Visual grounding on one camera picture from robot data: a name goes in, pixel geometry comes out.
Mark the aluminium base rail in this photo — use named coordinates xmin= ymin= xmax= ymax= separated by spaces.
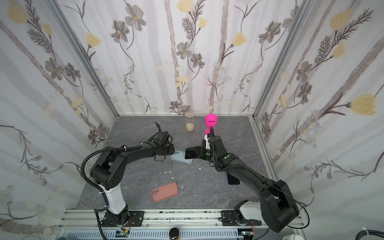
xmin=53 ymin=209 xmax=308 ymax=240

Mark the clear jar with grains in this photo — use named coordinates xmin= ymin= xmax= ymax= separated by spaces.
xmin=185 ymin=111 xmax=195 ymax=132

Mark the black phone at right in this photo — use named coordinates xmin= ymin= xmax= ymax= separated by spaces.
xmin=227 ymin=174 xmax=240 ymax=185

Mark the black purple-edged phone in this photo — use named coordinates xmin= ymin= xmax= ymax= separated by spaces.
xmin=185 ymin=147 xmax=194 ymax=160

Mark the black round knob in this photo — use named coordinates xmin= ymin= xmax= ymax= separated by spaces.
xmin=169 ymin=228 xmax=180 ymax=240

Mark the salmon pink phone case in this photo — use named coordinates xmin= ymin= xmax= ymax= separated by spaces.
xmin=151 ymin=182 xmax=179 ymax=203

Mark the pink plastic goblet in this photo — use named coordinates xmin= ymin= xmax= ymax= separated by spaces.
xmin=205 ymin=114 xmax=218 ymax=135

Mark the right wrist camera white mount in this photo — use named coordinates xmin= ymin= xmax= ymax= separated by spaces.
xmin=204 ymin=135 xmax=211 ymax=151

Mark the light blue phone case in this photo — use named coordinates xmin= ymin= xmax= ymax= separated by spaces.
xmin=170 ymin=150 xmax=193 ymax=165

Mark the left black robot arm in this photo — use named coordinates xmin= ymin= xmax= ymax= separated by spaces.
xmin=80 ymin=130 xmax=175 ymax=227

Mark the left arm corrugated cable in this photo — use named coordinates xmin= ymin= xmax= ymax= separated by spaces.
xmin=80 ymin=146 xmax=127 ymax=193

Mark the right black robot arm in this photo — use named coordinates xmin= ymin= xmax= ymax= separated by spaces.
xmin=185 ymin=136 xmax=300 ymax=233

